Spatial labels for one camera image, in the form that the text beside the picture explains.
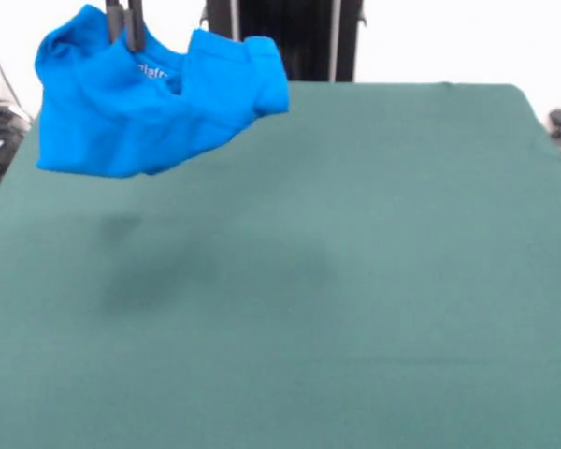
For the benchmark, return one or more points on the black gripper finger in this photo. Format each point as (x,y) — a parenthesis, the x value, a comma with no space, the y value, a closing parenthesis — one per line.
(114,21)
(135,25)

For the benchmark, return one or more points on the blue laundry item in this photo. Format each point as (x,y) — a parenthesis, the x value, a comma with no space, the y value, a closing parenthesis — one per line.
(131,117)

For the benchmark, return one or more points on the dark green table cloth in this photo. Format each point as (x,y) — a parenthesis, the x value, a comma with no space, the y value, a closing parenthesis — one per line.
(308,304)

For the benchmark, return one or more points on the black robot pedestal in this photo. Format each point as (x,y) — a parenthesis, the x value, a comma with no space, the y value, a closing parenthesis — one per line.
(308,28)

